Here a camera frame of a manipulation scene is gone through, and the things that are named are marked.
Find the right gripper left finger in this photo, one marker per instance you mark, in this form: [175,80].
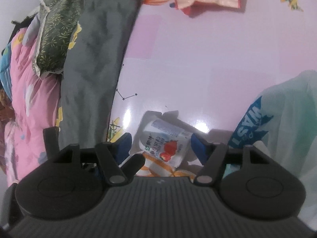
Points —
[113,160]

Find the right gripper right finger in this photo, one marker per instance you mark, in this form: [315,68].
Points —
[214,158]

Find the strawberry print tissue pack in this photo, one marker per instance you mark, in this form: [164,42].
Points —
[165,142]

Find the pink blanket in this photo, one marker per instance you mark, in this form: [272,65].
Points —
[29,104]

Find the grey quilt with yellow patches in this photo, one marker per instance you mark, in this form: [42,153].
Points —
[91,70]

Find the light green plastic bag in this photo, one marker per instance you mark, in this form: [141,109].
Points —
[281,122]

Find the pink play mat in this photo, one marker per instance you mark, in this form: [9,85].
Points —
[208,67]

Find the green patterned pillow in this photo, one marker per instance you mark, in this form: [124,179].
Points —
[58,19]

